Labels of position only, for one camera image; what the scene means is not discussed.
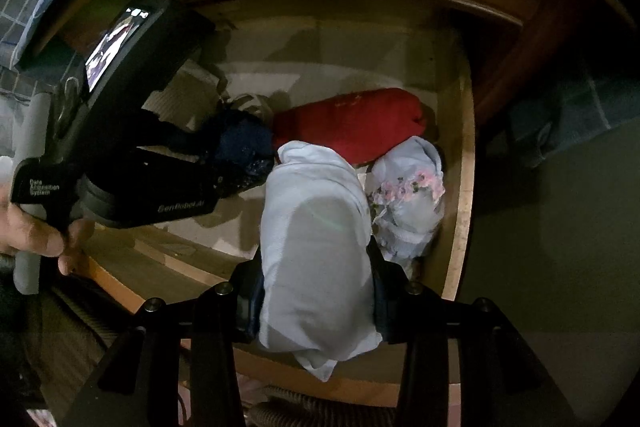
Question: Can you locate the light blue underwear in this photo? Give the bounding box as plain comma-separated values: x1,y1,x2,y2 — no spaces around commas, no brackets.
258,141,382,381

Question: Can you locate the cream white bra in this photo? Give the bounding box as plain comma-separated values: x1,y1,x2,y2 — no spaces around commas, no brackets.
142,60,273,131

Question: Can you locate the floral lace underwear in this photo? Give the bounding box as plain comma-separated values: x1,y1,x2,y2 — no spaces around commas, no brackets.
364,135,446,277

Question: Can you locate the dark blue lace underwear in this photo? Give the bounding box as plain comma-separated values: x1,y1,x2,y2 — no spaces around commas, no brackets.
206,105,274,198

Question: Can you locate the wooden drawer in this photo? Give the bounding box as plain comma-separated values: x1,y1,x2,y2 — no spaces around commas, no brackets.
74,0,476,408

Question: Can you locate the red rolled underwear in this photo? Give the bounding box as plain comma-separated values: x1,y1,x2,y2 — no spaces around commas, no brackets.
272,88,436,165

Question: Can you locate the person's left hand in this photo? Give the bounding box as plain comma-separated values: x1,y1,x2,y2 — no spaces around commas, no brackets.
1,183,94,275

